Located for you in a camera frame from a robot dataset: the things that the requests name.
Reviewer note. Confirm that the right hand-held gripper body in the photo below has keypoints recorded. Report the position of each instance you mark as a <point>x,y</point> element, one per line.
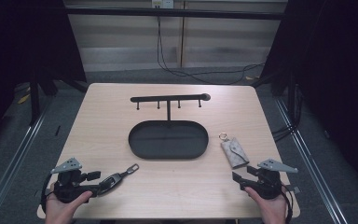
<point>268,185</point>

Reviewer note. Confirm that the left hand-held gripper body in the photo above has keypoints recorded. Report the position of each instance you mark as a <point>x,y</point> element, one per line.
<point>71,186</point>

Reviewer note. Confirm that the black car key with clip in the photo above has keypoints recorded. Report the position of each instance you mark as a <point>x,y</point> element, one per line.
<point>116,179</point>

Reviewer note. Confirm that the black key rack with tray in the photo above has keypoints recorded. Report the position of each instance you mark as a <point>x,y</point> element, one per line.
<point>167,140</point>

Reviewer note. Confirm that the person's right hand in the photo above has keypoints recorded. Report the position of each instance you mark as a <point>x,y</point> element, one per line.
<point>273,211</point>

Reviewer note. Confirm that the person's left hand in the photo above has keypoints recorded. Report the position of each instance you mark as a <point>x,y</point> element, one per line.
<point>59,213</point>

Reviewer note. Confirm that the grey tape strip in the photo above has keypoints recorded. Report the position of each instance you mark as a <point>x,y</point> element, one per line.
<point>295,189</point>

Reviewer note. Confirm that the small black floor strip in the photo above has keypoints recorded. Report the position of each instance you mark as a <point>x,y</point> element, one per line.
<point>57,130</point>

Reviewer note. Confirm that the black metal stand leg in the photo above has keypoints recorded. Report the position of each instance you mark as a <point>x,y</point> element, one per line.
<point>34,102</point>

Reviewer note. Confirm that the yellow floor tape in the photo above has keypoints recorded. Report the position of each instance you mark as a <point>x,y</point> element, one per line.
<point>23,99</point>

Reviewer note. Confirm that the black curtain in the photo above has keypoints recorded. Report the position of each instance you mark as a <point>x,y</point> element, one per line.
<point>21,46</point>
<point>335,77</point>

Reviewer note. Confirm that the black horizontal beam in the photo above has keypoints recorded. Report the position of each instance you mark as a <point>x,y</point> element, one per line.
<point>174,13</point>

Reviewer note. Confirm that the metal floor rail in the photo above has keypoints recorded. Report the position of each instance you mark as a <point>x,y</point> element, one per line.
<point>310,161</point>
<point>15,158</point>

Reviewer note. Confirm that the white wall socket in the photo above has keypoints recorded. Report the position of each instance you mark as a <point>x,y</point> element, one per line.
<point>162,3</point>

